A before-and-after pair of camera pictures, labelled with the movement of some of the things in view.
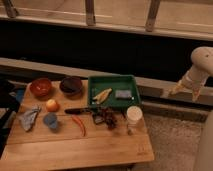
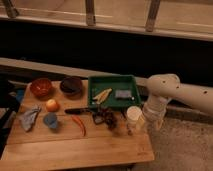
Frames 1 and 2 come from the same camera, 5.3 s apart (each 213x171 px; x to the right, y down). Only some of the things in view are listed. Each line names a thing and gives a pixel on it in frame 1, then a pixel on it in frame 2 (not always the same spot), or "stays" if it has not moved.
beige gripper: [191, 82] -> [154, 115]
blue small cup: [50, 119] stays
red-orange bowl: [41, 88] stays
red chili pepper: [81, 124] stays
